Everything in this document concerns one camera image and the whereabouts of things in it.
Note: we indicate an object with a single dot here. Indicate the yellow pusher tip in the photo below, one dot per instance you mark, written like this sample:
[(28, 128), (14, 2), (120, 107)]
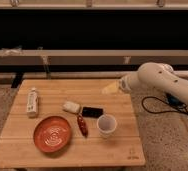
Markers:
[(111, 88)]

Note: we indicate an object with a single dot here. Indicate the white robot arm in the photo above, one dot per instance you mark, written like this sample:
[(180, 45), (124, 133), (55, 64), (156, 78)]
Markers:
[(158, 75)]

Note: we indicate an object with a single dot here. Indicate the black eraser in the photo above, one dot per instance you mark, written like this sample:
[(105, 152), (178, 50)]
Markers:
[(92, 112)]

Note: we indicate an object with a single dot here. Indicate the white bottle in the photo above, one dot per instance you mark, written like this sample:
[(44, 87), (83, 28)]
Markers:
[(32, 103)]

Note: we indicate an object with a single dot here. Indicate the white cup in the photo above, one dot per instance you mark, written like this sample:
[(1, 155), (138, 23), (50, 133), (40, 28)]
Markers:
[(106, 125)]

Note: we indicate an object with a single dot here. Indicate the wooden table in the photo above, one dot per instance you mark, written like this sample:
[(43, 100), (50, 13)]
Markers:
[(123, 148)]

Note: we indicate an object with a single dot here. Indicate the orange plate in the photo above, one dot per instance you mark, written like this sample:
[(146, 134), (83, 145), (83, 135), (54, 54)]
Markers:
[(52, 134)]

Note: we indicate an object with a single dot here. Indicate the red chili pepper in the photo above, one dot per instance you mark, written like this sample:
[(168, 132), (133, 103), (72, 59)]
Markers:
[(82, 125)]

